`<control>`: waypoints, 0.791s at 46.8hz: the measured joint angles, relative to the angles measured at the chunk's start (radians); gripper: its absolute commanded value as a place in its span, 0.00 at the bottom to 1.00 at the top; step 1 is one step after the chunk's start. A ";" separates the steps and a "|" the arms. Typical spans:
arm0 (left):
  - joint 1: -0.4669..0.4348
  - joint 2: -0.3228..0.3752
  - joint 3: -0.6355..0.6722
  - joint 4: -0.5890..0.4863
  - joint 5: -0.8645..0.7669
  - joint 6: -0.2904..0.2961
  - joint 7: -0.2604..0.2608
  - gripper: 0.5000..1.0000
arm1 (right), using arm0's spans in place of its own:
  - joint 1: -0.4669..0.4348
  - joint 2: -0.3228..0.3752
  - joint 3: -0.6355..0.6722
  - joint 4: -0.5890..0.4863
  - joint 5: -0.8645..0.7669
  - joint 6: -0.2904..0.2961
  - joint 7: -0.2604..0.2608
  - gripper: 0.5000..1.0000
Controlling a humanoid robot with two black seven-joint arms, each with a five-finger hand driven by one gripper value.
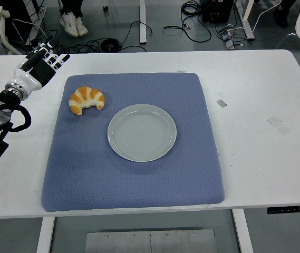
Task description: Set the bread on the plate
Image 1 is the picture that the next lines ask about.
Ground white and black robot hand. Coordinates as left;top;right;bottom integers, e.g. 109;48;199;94
7;35;71;93

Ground golden croissant bread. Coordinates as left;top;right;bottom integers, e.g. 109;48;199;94
68;86;105;116

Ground round grey plate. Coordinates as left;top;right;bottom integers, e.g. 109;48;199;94
107;104;178;163

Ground white office chair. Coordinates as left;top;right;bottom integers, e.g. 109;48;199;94
0;6;24;55

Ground person's white shoe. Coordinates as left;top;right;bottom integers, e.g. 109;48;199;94
75;17;89;37
59;12;78;37

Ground person's legs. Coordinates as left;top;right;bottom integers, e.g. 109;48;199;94
60;0;84;17

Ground blue quilted mat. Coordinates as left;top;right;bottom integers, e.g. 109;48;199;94
41;73;225;213

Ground white table leg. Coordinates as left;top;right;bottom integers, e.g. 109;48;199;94
231;209;254;253
36;217;55;253

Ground black equipment box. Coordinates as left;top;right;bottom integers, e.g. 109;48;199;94
201;0;234;23

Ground large clear tape piece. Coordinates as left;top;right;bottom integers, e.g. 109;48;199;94
266;116;291;135

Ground person's black shoe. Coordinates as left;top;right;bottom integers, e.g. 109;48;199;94
274;9;289;28

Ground black table control panel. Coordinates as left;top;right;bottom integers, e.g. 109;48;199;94
267;205;300;215

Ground coiled black cable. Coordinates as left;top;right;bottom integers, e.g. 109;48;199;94
67;37;148;53

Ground arched black cable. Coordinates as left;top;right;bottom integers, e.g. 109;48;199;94
123;21;154;51

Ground white desk frame foot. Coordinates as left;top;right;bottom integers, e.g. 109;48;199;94
235;0;256;41
139;0;147;44

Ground looped black cable bundle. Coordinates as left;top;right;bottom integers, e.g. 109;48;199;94
163;0;212;43

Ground white cable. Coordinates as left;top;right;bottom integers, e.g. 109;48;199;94
252;0;282;31

